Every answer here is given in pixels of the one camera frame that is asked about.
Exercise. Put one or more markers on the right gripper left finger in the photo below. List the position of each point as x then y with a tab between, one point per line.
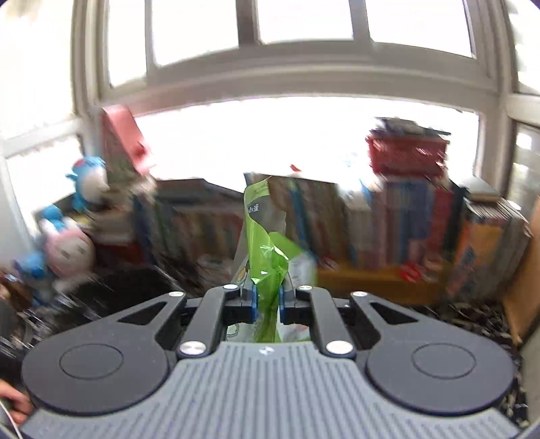
198	325

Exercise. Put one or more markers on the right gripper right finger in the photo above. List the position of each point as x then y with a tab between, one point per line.
314	308

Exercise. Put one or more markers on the green plastic snack bag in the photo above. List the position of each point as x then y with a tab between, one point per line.
270	257

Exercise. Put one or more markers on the yellow wooden book stand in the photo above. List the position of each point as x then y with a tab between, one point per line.
386	283

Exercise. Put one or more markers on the black lined trash bin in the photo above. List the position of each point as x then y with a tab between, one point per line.
117	290

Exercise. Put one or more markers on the pink bunny plush toy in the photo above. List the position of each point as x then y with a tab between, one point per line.
69	252

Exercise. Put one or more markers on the red plastic basket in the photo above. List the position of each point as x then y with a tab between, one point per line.
400	154

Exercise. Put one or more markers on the red triangular box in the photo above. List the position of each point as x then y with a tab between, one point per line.
125	153

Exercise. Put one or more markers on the blue white plush toy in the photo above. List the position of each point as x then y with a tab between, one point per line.
90	182

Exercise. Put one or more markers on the blue Stitch plush toy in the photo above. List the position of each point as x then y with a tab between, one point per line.
34	272

